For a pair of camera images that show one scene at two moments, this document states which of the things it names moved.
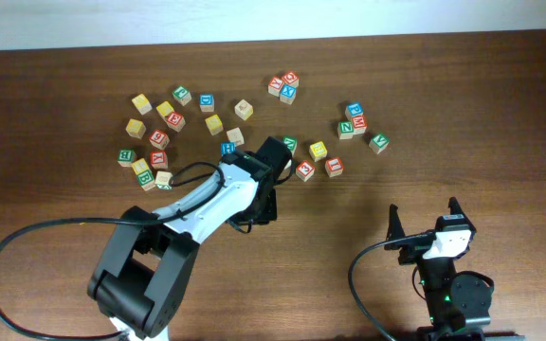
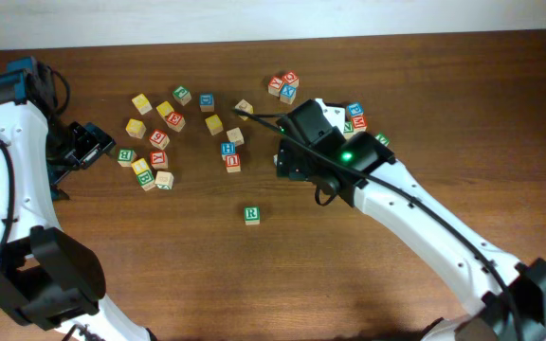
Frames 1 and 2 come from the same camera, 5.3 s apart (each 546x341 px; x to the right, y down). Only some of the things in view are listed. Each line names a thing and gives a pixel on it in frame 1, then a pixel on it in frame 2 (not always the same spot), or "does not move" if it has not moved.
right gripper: [411, 247] → [290, 155]
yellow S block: [214, 124] does not move
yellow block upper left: [142, 103] does not move
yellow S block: [136, 129] does not move
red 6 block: [159, 138] does not move
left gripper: [267, 208] → [85, 143]
